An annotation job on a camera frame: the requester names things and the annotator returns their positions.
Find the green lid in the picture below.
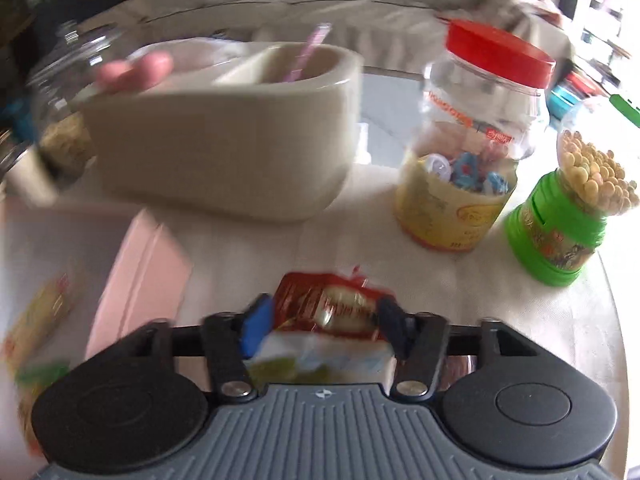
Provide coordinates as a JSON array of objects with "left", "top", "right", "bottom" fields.
[{"left": 609, "top": 94, "right": 640, "bottom": 128}]

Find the person's left hand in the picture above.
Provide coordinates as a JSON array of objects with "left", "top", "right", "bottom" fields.
[{"left": 96, "top": 51, "right": 175, "bottom": 95}]

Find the yellow snack packet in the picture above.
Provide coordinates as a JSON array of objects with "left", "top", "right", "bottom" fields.
[{"left": 0, "top": 270, "right": 87, "bottom": 368}]

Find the clear glass jar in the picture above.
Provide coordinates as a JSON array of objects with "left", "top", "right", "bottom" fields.
[{"left": 0, "top": 22, "right": 173, "bottom": 207}]

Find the teal container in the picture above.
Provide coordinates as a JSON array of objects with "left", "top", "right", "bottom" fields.
[{"left": 547, "top": 82, "right": 588, "bottom": 120}]

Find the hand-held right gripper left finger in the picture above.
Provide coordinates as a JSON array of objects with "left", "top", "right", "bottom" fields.
[{"left": 132, "top": 294, "right": 275, "bottom": 406}]

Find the pink box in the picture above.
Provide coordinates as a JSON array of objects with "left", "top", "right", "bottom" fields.
[{"left": 84, "top": 209, "right": 194, "bottom": 362}]

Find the white and green snack packet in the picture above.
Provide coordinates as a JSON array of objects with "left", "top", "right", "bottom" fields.
[{"left": 247, "top": 331, "right": 398, "bottom": 390}]

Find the red-lidded clear plastic jar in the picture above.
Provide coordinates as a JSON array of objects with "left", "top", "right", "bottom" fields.
[{"left": 394, "top": 19, "right": 557, "bottom": 254}]

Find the red snack packet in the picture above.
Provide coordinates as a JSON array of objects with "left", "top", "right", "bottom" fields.
[{"left": 272, "top": 266, "right": 387, "bottom": 343}]

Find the green-capped jar of yellow balls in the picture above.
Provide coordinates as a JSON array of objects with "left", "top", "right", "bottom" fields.
[{"left": 504, "top": 97, "right": 640, "bottom": 288}]

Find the beige divided storage box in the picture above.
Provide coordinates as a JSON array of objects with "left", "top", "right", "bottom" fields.
[{"left": 81, "top": 41, "right": 365, "bottom": 224}]

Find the grey sofa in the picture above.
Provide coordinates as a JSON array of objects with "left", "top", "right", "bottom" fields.
[{"left": 80, "top": 0, "right": 576, "bottom": 77}]

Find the pink striped stick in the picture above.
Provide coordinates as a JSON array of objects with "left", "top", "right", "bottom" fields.
[{"left": 287, "top": 22, "right": 333, "bottom": 83}]

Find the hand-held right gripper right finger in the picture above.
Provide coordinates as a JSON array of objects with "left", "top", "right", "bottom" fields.
[{"left": 377, "top": 296, "right": 537, "bottom": 404}]

